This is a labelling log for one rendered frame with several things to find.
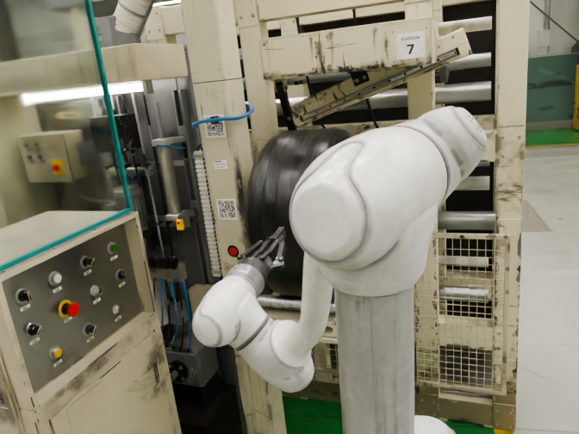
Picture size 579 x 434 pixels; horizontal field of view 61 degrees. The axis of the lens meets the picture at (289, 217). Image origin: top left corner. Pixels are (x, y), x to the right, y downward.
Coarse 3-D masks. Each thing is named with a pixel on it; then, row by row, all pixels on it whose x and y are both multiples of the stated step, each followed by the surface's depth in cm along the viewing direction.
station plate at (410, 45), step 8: (416, 32) 159; (424, 32) 158; (400, 40) 162; (408, 40) 161; (416, 40) 160; (424, 40) 159; (400, 48) 162; (408, 48) 161; (416, 48) 160; (424, 48) 160; (400, 56) 163; (408, 56) 162; (416, 56) 161; (424, 56) 160
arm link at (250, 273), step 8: (240, 264) 115; (248, 264) 114; (232, 272) 112; (240, 272) 111; (248, 272) 112; (256, 272) 113; (248, 280) 110; (256, 280) 112; (256, 288) 111; (256, 296) 111
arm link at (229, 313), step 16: (224, 288) 105; (240, 288) 106; (208, 304) 101; (224, 304) 101; (240, 304) 103; (256, 304) 107; (192, 320) 101; (208, 320) 98; (224, 320) 99; (240, 320) 102; (256, 320) 104; (208, 336) 99; (224, 336) 99; (240, 336) 103
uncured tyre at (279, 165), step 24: (288, 144) 155; (312, 144) 151; (336, 144) 152; (264, 168) 151; (288, 168) 148; (264, 192) 148; (288, 192) 145; (264, 216) 147; (288, 216) 144; (264, 240) 149; (288, 240) 146; (288, 264) 149; (288, 288) 159
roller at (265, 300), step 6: (264, 294) 173; (270, 294) 173; (258, 300) 172; (264, 300) 171; (270, 300) 171; (276, 300) 170; (282, 300) 169; (288, 300) 168; (294, 300) 168; (300, 300) 167; (264, 306) 172; (270, 306) 171; (276, 306) 170; (282, 306) 169; (288, 306) 168; (294, 306) 167; (300, 306) 166; (330, 306) 162; (330, 312) 163
